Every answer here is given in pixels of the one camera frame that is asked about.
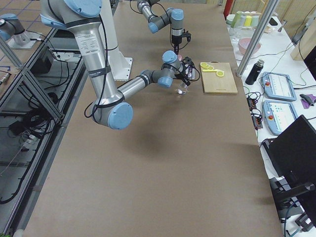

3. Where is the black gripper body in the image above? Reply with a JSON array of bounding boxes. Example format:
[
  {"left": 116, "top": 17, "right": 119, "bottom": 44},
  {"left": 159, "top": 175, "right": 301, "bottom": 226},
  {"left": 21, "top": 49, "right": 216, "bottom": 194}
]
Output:
[
  {"left": 171, "top": 31, "right": 191, "bottom": 48},
  {"left": 176, "top": 57, "right": 197, "bottom": 79}
]

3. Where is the clear glass sauce bottle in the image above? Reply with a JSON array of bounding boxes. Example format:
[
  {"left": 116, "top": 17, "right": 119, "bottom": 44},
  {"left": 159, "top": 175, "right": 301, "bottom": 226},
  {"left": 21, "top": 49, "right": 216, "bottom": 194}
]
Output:
[{"left": 177, "top": 82, "right": 188, "bottom": 95}]

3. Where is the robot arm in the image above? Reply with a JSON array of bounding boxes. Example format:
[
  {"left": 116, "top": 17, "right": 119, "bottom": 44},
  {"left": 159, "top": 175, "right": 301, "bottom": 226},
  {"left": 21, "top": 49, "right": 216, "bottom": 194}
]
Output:
[
  {"left": 131, "top": 0, "right": 192, "bottom": 59},
  {"left": 40, "top": 0, "right": 194, "bottom": 130}
]

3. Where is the silver kitchen scale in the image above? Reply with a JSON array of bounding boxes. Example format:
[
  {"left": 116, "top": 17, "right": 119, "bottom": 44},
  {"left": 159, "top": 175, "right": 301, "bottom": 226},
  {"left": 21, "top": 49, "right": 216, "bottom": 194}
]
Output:
[{"left": 186, "top": 67, "right": 199, "bottom": 81}]

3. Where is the green plastic cup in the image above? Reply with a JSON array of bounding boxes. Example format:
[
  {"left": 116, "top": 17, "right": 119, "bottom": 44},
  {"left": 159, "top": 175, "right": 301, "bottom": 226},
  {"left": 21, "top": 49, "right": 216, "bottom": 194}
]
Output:
[{"left": 231, "top": 11, "right": 243, "bottom": 28}]

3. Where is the yellow cup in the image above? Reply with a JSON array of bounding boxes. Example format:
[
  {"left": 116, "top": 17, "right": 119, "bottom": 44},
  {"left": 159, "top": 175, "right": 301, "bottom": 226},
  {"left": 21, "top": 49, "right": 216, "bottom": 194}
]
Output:
[{"left": 244, "top": 15, "right": 252, "bottom": 27}]

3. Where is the grey cup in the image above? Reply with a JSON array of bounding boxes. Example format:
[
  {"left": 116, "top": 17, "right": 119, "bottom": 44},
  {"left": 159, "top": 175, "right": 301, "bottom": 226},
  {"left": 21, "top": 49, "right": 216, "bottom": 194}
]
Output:
[{"left": 251, "top": 15, "right": 260, "bottom": 27}]

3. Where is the yellow plastic knife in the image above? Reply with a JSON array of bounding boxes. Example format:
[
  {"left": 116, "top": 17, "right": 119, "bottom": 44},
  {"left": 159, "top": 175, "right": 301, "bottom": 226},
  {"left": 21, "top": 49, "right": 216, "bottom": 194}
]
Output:
[{"left": 202, "top": 69, "right": 224, "bottom": 73}]

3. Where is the bamboo cutting board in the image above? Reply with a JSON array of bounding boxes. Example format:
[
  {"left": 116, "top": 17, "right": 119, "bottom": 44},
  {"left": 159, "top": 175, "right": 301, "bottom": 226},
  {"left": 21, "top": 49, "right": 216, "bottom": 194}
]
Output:
[{"left": 200, "top": 62, "right": 237, "bottom": 94}]

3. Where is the lemon slice far end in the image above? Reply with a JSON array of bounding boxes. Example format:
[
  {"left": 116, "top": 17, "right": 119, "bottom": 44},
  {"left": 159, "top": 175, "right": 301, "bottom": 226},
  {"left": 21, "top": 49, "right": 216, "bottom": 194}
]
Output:
[{"left": 216, "top": 71, "right": 225, "bottom": 77}]

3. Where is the wine glass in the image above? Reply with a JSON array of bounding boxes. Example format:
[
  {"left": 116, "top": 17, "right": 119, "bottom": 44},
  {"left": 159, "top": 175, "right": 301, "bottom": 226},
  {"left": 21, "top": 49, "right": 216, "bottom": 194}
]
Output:
[{"left": 229, "top": 27, "right": 243, "bottom": 41}]

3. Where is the pink bowl with ice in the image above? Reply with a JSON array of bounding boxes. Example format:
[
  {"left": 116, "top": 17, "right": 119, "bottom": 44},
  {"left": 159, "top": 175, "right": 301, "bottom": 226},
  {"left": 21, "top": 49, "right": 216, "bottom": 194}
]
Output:
[{"left": 238, "top": 38, "right": 261, "bottom": 55}]

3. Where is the black water bottle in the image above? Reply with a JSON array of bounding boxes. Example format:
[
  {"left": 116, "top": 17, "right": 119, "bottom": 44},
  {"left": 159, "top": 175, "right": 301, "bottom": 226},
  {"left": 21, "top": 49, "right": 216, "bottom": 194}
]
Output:
[{"left": 245, "top": 59, "right": 264, "bottom": 85}]

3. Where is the far teach pendant tablet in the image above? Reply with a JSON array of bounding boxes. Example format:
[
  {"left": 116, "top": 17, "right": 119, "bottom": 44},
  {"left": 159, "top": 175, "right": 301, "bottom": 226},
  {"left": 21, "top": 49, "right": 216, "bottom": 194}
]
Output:
[{"left": 261, "top": 72, "right": 297, "bottom": 102}]

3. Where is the teach pendant tablet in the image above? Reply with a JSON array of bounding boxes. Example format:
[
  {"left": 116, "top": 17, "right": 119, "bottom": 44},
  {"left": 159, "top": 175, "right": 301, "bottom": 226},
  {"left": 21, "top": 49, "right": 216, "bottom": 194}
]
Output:
[
  {"left": 263, "top": 100, "right": 298, "bottom": 136},
  {"left": 261, "top": 72, "right": 297, "bottom": 102}
]

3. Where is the near teach pendant tablet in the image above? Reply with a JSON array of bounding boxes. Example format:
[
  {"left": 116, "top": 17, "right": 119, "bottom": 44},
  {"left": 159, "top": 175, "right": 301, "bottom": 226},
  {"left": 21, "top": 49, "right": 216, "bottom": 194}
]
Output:
[{"left": 263, "top": 100, "right": 298, "bottom": 136}]

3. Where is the black monitor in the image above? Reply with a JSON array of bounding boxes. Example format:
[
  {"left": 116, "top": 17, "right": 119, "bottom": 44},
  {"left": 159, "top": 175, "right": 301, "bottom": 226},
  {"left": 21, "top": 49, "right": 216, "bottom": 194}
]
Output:
[{"left": 263, "top": 115, "right": 316, "bottom": 232}]

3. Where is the lemon slice near handle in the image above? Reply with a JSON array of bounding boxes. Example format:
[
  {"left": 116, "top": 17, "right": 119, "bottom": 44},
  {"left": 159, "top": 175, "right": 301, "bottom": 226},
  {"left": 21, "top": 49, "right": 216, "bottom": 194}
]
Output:
[{"left": 200, "top": 62, "right": 209, "bottom": 69}]

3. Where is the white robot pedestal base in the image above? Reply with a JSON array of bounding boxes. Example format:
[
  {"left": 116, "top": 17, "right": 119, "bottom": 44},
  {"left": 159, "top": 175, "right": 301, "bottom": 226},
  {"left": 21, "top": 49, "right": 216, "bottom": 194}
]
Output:
[{"left": 100, "top": 0, "right": 133, "bottom": 81}]

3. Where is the aluminium frame post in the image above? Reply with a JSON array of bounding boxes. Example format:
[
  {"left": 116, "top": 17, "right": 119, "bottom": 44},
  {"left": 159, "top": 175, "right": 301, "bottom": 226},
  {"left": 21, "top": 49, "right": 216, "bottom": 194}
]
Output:
[{"left": 236, "top": 0, "right": 279, "bottom": 78}]

